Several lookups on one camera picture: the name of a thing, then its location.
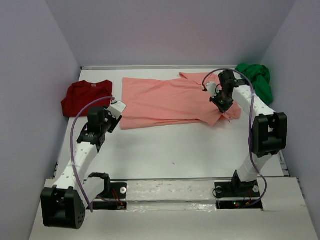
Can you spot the pink t-shirt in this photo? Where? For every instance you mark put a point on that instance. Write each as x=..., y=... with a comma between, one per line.
x=152, y=103

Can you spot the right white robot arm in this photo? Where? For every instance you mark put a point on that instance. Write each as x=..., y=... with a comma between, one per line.
x=267, y=129

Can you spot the red folded t-shirt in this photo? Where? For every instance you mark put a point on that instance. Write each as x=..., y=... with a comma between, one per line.
x=82, y=93

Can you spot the green crumpled t-shirt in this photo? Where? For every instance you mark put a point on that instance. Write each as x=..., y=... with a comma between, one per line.
x=260, y=77

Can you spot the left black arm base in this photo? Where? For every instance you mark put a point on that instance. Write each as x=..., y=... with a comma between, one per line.
x=112, y=195

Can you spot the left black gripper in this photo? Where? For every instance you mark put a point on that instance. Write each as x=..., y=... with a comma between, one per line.
x=114, y=123

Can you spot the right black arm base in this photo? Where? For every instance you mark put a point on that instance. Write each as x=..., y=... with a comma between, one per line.
x=232, y=195

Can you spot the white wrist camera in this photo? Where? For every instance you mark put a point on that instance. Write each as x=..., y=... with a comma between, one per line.
x=116, y=108
x=211, y=87

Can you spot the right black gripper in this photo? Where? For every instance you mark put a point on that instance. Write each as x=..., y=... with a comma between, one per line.
x=222, y=101

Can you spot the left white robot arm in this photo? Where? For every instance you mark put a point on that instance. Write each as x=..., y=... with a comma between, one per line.
x=64, y=204

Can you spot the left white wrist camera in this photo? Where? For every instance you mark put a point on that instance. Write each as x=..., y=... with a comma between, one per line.
x=116, y=108

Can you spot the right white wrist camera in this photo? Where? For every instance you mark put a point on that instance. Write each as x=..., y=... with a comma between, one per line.
x=211, y=87

